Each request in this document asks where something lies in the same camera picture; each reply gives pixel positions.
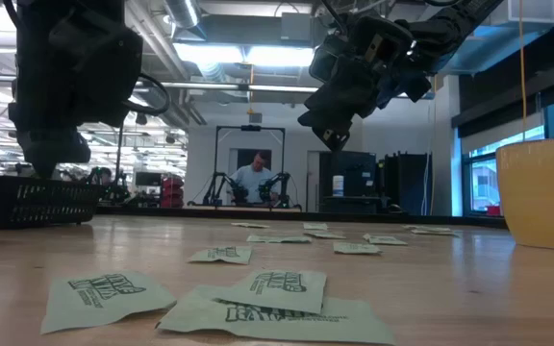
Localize black aluminium table frame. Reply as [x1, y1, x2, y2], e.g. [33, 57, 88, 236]
[94, 205, 510, 230]

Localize black gantry frame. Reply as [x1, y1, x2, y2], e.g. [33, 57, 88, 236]
[113, 119, 127, 188]
[213, 124, 288, 209]

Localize person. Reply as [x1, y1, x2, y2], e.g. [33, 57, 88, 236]
[94, 165, 114, 186]
[231, 150, 278, 206]

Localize black plastic mesh basket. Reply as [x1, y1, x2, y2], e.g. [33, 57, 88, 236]
[0, 175, 107, 230]

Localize wooden station table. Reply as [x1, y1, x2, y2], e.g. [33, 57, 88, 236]
[187, 203, 303, 213]

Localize bright ceiling light panel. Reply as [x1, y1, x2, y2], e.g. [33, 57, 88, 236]
[173, 42, 316, 68]

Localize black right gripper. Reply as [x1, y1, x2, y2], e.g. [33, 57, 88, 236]
[297, 12, 433, 154]

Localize black cabinet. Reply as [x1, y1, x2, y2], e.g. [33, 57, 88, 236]
[381, 151, 434, 216]
[318, 150, 379, 214]

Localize black monitor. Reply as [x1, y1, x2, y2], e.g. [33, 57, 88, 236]
[134, 171, 164, 188]

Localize yellow hanging cable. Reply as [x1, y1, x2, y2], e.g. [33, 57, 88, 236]
[516, 0, 529, 143]

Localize yellow ceramic mug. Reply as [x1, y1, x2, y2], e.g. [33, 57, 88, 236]
[494, 137, 554, 252]

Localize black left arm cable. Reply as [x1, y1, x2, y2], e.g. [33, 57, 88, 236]
[122, 71, 172, 117]

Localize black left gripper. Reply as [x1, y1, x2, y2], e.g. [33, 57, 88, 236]
[8, 0, 144, 180]

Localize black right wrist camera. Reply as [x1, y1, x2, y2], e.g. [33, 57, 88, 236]
[308, 32, 353, 84]

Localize long tube light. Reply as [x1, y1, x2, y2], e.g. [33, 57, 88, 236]
[132, 80, 319, 93]

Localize red storage bins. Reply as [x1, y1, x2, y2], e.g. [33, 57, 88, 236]
[161, 175, 186, 210]

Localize silver ventilation duct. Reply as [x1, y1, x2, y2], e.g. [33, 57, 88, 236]
[164, 0, 201, 30]

